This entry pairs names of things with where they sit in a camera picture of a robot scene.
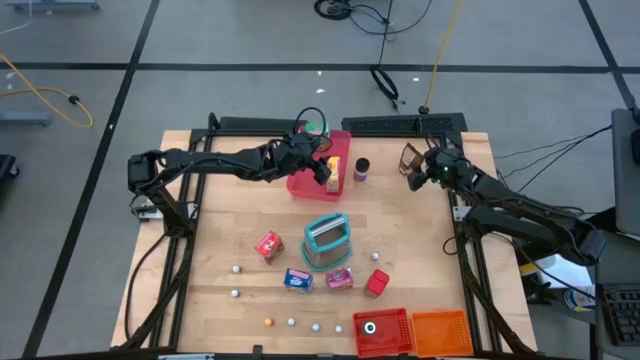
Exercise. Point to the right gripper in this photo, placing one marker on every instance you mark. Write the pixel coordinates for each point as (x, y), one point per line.
(450, 167)

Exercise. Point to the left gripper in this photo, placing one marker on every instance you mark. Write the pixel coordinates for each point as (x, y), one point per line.
(300, 152)

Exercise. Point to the green cereal box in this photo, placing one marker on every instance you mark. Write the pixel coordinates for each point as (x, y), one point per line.
(320, 128)

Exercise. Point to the pink plastic tray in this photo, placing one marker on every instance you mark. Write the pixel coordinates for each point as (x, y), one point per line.
(310, 187)

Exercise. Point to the yellow Corn Pops cereal box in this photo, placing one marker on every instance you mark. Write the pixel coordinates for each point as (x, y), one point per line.
(333, 175)

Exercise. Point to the purple spice jar black cap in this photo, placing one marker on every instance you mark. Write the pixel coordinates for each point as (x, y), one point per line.
(361, 172)

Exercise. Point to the red Froot Loops cereal box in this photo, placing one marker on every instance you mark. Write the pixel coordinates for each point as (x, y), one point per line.
(269, 246)

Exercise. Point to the blue Frosted Flakes cereal box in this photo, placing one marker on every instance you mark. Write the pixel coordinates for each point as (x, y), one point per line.
(298, 279)

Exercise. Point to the magenta Raisin Bran cereal box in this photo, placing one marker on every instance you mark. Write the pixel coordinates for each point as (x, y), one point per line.
(339, 278)

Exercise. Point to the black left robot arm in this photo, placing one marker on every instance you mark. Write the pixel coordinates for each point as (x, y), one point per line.
(210, 161)

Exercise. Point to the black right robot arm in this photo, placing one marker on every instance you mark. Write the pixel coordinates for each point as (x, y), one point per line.
(530, 207)

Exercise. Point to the black flat panel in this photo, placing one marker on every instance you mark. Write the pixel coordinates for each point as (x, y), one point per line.
(260, 123)

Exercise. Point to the black perforated panel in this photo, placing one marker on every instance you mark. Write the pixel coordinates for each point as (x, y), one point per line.
(400, 123)

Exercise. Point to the white paper sheet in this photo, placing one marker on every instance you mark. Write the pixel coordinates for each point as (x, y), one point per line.
(565, 275)

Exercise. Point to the black support beam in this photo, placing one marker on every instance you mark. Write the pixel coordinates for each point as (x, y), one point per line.
(607, 217)

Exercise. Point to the orange plastic basket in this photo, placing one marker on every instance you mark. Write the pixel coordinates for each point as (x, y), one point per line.
(442, 334)

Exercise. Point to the red plastic basket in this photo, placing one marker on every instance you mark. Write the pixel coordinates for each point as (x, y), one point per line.
(395, 332)

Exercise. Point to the gray rounded panel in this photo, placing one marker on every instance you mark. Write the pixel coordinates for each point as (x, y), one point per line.
(627, 170)

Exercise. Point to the gray desk surface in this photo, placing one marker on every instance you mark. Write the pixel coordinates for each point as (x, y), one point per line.
(620, 270)

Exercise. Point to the black keyboard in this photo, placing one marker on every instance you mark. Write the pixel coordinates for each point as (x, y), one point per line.
(622, 315)

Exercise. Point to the white label strip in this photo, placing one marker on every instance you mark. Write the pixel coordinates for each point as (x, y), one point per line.
(185, 357)

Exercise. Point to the gray furniture foot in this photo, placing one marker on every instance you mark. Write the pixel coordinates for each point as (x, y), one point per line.
(25, 118)

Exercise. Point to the gray furniture base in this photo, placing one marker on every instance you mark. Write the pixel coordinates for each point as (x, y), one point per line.
(50, 5)

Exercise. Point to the black floor object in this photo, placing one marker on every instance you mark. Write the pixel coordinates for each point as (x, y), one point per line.
(7, 166)

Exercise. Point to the black metal table frame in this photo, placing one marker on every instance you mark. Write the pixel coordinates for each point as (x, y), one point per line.
(230, 133)

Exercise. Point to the small black post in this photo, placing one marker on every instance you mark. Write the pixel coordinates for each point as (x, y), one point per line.
(257, 351)

